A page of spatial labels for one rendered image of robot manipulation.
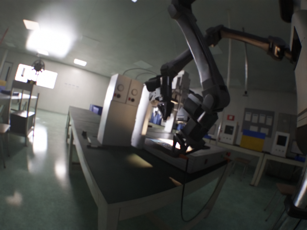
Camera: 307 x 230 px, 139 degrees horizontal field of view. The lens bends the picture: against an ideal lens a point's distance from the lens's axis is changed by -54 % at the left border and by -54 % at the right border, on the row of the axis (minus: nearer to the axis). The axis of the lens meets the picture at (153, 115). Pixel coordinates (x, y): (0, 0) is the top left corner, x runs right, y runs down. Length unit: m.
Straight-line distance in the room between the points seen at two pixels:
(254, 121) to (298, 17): 4.63
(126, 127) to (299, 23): 1.01
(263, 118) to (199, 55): 4.63
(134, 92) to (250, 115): 4.52
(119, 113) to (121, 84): 0.19
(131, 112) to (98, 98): 7.10
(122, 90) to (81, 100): 6.97
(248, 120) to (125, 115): 4.54
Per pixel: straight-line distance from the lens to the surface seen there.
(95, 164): 0.57
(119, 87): 0.83
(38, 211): 1.37
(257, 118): 4.96
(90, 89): 7.85
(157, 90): 0.59
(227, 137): 3.41
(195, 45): 0.44
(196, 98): 0.43
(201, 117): 0.41
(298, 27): 0.47
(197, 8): 2.29
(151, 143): 0.54
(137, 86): 0.90
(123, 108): 0.85
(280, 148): 3.32
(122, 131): 0.88
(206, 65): 0.40
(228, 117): 5.15
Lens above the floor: 1.00
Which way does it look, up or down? 1 degrees up
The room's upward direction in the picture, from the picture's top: 13 degrees clockwise
